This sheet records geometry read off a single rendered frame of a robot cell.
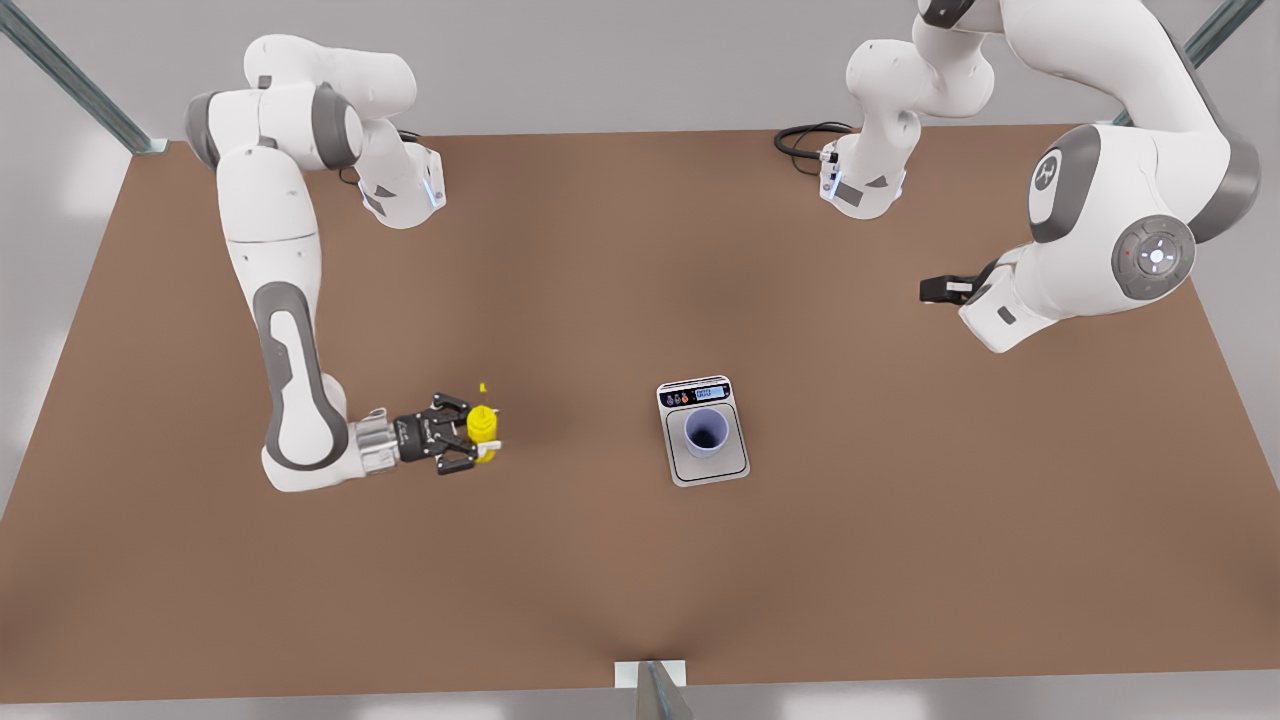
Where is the yellow sauce bottle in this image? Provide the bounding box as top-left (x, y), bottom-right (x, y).
top-left (466, 380), bottom-right (502, 465)

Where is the pale blue cup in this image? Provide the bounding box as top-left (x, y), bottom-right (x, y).
top-left (683, 407), bottom-right (730, 459)

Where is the silver kitchen scale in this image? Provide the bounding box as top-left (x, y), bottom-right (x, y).
top-left (656, 375), bottom-right (752, 489)

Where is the silver frame post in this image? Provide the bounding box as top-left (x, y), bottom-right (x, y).
top-left (0, 0), bottom-right (169, 157)
top-left (1110, 0), bottom-right (1267, 128)
top-left (614, 659), bottom-right (694, 720)

